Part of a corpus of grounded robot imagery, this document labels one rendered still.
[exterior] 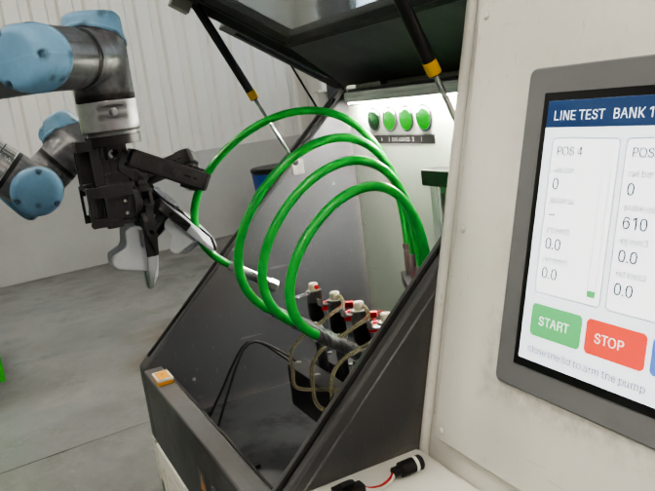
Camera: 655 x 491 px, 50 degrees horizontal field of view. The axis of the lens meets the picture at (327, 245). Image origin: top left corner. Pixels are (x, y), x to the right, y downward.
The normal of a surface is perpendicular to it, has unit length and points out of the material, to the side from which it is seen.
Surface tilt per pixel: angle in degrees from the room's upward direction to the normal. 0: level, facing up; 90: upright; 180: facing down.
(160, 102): 90
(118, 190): 90
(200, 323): 90
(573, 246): 76
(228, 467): 0
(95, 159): 90
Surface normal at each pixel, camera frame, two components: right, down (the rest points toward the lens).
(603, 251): -0.89, -0.04
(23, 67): -0.27, 0.24
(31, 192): 0.38, 0.15
